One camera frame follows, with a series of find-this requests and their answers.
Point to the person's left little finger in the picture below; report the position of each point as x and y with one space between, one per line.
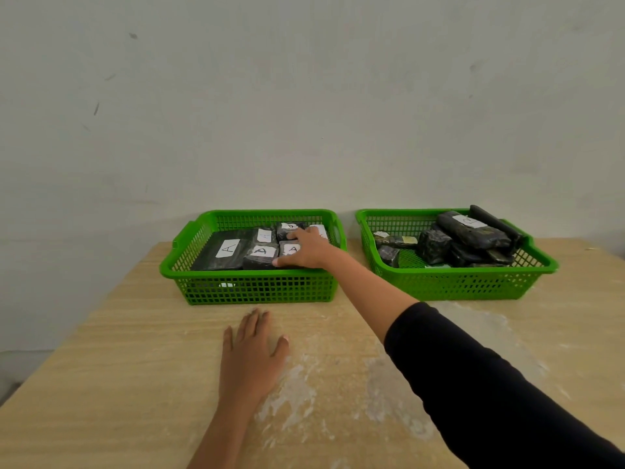
227 339

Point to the person's right thumb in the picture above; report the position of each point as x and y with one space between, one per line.
282 261

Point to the black white-label packet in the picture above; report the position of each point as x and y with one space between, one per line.
291 249

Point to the green plastic mesh basket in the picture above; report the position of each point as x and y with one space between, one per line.
254 288
454 283

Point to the person's right forearm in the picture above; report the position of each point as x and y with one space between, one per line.
439 356

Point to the set of black wrapped packets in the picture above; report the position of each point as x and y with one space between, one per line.
219 253

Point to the person's left hand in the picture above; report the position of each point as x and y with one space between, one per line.
249 366

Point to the pile of black wrapped bundles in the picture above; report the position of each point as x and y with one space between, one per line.
468 234

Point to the person's left thumb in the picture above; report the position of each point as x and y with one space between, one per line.
281 347

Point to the person's left forearm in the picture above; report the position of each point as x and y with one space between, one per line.
219 437

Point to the person's right hand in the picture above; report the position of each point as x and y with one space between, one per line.
312 251

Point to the person's left middle finger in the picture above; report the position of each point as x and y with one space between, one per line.
254 322

